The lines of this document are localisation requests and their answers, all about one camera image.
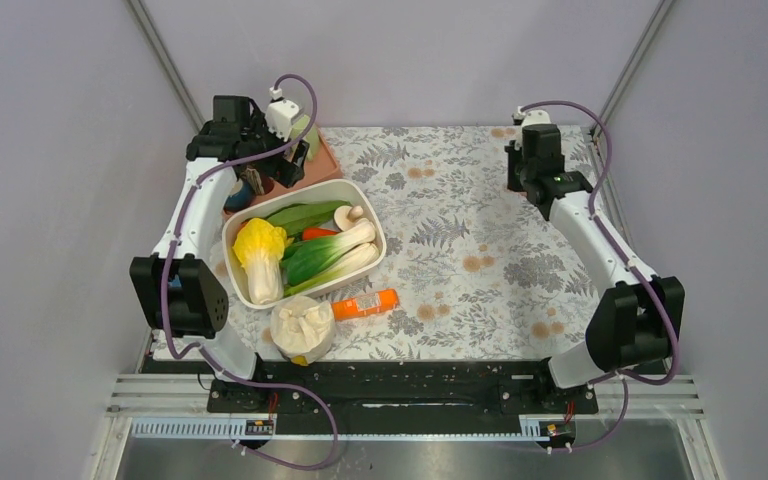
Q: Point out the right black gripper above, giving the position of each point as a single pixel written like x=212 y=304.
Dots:
x=512 y=154

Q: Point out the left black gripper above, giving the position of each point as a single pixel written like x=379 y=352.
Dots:
x=286 y=172

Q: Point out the dark brown mug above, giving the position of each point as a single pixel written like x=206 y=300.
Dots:
x=260 y=183

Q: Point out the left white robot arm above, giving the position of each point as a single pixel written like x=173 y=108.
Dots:
x=178 y=293

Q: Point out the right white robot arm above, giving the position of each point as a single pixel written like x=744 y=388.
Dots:
x=638 y=318

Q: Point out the light green mug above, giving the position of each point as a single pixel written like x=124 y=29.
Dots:
x=311 y=138

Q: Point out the pink tray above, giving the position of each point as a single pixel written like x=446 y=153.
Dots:
x=321 y=167

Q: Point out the green leaf vegetable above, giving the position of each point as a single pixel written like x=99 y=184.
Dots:
x=294 y=219

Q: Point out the navy round cup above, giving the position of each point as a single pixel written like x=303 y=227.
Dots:
x=240 y=198

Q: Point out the red pepper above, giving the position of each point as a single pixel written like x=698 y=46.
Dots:
x=317 y=232

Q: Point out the white mushroom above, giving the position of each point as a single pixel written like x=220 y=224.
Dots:
x=346 y=217

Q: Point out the white vegetable tub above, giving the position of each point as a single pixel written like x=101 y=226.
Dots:
x=337 y=189

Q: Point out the yellow napa cabbage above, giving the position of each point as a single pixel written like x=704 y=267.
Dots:
x=259 y=248

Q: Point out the upper bok choy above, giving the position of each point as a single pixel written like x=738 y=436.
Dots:
x=314 y=256

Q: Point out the bok choy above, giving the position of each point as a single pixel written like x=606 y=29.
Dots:
x=314 y=256
x=356 y=259

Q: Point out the lower bok choy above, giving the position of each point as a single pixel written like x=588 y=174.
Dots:
x=356 y=259

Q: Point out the floral table mat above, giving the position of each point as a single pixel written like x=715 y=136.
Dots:
x=478 y=271

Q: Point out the cream cloth bag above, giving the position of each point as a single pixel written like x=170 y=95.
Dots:
x=303 y=329

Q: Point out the orange tube package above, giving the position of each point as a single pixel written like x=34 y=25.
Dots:
x=365 y=305

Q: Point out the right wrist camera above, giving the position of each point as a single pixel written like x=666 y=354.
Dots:
x=522 y=119

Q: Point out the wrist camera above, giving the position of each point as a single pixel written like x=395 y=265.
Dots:
x=281 y=114
x=522 y=119

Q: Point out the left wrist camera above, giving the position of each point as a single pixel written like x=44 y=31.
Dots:
x=281 y=114

